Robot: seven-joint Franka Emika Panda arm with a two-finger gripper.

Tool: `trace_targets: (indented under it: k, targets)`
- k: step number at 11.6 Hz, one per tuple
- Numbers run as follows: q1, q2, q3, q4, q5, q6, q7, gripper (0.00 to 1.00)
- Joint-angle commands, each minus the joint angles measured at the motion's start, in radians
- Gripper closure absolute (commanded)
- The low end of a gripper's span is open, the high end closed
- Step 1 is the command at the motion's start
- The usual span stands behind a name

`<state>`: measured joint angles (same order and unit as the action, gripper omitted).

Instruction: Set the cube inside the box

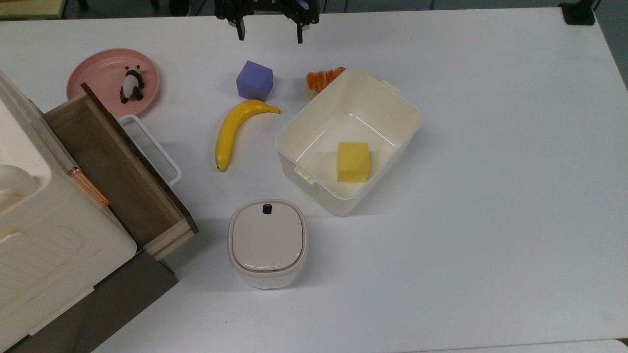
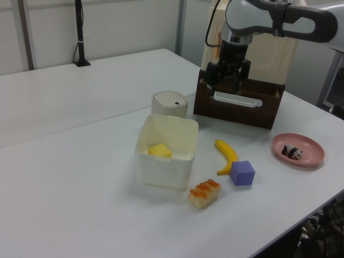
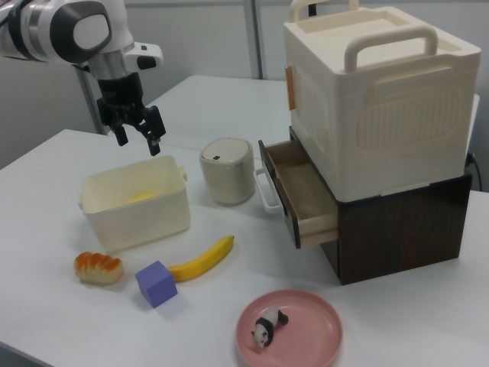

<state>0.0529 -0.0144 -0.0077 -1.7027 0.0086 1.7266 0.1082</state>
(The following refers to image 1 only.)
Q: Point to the brown wooden open drawer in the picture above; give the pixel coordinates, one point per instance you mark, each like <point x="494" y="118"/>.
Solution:
<point x="113" y="166"/>

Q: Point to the black table clamp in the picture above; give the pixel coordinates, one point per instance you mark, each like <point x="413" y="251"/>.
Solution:
<point x="578" y="12"/>

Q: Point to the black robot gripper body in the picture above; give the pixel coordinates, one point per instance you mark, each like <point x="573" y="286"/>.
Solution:
<point x="267" y="6"/>

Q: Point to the cream plastic open box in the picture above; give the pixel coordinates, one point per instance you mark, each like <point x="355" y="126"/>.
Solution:
<point x="387" y="108"/>

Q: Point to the black white panda figurine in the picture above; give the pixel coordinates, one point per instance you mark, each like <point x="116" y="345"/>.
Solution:
<point x="132" y="84"/>

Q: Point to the pink round plate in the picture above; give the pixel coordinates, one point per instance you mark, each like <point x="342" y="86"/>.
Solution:
<point x="100" y="68"/>

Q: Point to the cream lidded trash bin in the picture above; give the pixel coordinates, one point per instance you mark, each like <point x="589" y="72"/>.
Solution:
<point x="267" y="242"/>

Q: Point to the peeled orange segments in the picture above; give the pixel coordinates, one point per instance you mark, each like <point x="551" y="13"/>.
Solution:
<point x="318" y="82"/>

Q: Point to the white plastic storage cabinet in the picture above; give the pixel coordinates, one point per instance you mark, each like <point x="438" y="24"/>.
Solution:
<point x="44" y="230"/>

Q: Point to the dark brown cabinet base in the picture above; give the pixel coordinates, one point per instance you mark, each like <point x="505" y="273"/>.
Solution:
<point x="117" y="299"/>

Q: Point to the yellow banana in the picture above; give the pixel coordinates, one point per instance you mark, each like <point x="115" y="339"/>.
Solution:
<point x="229" y="135"/>

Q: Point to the wooden side table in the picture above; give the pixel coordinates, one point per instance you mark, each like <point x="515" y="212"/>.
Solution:
<point x="29" y="7"/>

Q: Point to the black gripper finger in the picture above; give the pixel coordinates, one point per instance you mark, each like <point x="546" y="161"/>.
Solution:
<point x="300" y="33"/>
<point x="240" y="29"/>

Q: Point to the purple cube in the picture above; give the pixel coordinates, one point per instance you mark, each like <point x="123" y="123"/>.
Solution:
<point x="254" y="81"/>

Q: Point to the yellow cube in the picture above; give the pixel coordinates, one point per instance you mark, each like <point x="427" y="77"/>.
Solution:
<point x="353" y="162"/>

